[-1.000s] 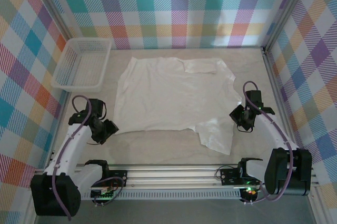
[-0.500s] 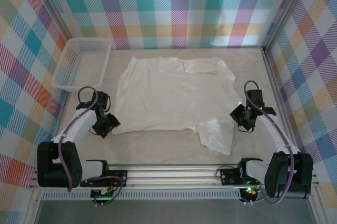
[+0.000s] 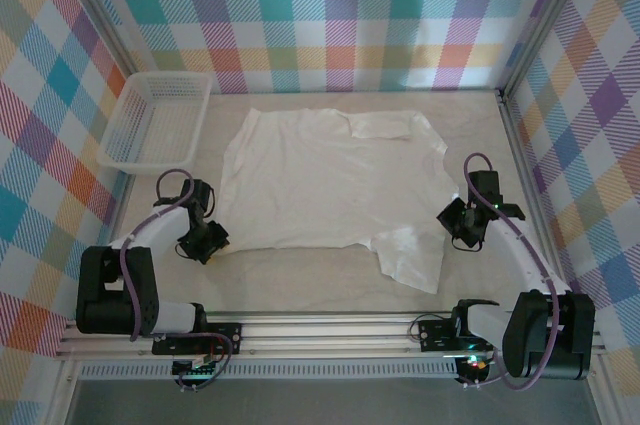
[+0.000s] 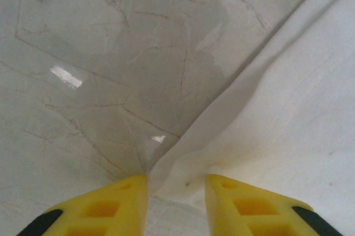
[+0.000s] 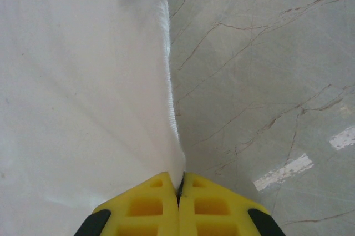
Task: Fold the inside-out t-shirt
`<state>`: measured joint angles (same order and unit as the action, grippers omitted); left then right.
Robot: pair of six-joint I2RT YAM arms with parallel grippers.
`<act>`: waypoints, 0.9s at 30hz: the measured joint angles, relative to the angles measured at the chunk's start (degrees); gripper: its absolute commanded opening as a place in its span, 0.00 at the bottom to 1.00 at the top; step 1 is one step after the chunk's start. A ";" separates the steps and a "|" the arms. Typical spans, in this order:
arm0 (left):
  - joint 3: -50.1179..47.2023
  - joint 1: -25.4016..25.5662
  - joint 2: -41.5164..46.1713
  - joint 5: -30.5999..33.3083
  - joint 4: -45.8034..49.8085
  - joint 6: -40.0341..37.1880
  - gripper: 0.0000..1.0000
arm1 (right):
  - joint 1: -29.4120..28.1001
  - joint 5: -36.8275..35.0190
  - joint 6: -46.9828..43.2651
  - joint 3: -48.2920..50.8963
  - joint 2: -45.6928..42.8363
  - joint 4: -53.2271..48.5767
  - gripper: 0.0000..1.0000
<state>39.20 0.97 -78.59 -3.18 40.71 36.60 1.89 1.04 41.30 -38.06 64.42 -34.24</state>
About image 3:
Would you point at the white plastic mesh basket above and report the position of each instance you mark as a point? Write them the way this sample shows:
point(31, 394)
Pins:
point(197, 100)

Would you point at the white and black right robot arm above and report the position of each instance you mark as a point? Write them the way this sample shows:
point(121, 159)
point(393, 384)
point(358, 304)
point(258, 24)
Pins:
point(535, 335)

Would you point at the aluminium frame post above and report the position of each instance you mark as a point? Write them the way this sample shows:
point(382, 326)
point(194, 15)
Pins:
point(97, 10)
point(545, 20)

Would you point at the white t-shirt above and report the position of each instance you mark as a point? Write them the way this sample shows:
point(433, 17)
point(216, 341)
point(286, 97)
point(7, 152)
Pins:
point(330, 185)

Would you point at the aluminium right table side rail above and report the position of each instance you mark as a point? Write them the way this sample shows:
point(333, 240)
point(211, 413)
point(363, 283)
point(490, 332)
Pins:
point(525, 170)

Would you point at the right controller board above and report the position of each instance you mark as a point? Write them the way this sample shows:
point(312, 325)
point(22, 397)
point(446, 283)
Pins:
point(475, 366)

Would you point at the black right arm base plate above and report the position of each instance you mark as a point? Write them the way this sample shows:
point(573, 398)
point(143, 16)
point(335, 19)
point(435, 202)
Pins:
point(437, 335)

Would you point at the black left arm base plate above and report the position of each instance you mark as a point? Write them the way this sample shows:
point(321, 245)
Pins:
point(172, 342)

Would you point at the aluminium left frame post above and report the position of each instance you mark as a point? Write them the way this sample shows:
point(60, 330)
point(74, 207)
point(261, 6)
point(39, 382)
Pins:
point(97, 10)

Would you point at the aluminium right frame post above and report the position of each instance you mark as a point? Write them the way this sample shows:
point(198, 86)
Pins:
point(545, 20)

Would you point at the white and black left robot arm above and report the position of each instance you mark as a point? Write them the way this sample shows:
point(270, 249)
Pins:
point(110, 290)

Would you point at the left controller board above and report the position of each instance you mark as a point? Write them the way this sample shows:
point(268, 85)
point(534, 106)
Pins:
point(192, 370)

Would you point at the controller board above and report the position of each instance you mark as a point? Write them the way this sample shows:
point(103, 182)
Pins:
point(475, 366)
point(192, 370)

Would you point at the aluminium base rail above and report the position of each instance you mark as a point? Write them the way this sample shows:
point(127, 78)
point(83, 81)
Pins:
point(325, 335)

